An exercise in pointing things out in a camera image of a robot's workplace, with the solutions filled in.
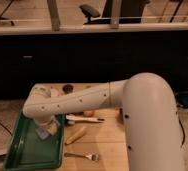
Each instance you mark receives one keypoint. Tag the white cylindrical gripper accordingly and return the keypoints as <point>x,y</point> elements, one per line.
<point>52,125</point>

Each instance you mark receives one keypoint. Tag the blue sponge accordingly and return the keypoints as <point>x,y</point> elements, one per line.
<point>42,133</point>

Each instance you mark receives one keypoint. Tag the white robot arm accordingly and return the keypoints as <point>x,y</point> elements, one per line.
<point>151,120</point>

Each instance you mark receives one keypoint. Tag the green plastic tray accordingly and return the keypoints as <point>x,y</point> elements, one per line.
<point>27,152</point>

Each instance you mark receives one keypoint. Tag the white round object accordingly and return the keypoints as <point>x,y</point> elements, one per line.
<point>54,92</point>

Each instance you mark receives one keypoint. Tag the yellow corn cob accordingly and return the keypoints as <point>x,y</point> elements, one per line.
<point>78,134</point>

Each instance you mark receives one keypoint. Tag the orange round fruit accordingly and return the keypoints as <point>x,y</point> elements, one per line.
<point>89,113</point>

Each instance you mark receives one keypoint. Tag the dark brown round bowl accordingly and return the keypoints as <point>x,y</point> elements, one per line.
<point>68,88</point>

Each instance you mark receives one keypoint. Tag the silver metal fork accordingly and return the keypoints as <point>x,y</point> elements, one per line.
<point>92,157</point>

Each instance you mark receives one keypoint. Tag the dark cabinet counter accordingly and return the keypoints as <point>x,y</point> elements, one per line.
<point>29,56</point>

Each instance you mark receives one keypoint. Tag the black office chair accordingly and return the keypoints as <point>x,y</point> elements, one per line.
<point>115,12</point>

